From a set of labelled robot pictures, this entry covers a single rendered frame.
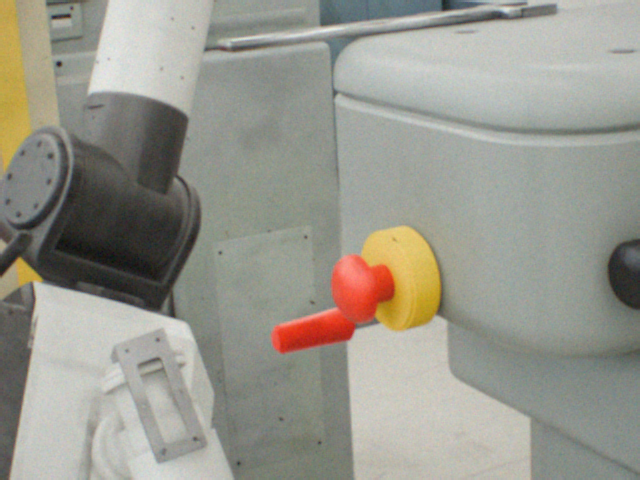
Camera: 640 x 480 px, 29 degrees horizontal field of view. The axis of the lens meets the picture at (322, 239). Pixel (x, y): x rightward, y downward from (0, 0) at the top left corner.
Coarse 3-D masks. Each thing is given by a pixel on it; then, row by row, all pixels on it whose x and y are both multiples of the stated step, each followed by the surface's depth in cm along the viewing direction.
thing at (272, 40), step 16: (416, 16) 83; (432, 16) 82; (448, 16) 83; (464, 16) 83; (480, 16) 84; (496, 16) 85; (512, 16) 84; (528, 16) 85; (288, 32) 78; (304, 32) 78; (320, 32) 78; (336, 32) 79; (352, 32) 79; (368, 32) 80; (384, 32) 81; (224, 48) 76; (240, 48) 76; (256, 48) 76
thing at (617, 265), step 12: (636, 240) 62; (612, 252) 63; (624, 252) 62; (636, 252) 61; (612, 264) 62; (624, 264) 62; (636, 264) 61; (612, 276) 63; (624, 276) 62; (636, 276) 61; (612, 288) 63; (624, 288) 62; (636, 288) 61; (624, 300) 62; (636, 300) 61
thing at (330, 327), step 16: (304, 320) 82; (320, 320) 83; (336, 320) 83; (272, 336) 82; (288, 336) 81; (304, 336) 82; (320, 336) 82; (336, 336) 83; (352, 336) 84; (288, 352) 82
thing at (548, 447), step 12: (540, 432) 88; (552, 432) 87; (540, 444) 88; (552, 444) 87; (564, 444) 86; (576, 444) 85; (540, 456) 89; (552, 456) 87; (564, 456) 86; (576, 456) 85; (588, 456) 84; (600, 456) 83; (540, 468) 89; (552, 468) 88; (564, 468) 86; (576, 468) 85; (588, 468) 84; (600, 468) 83; (612, 468) 82; (624, 468) 81
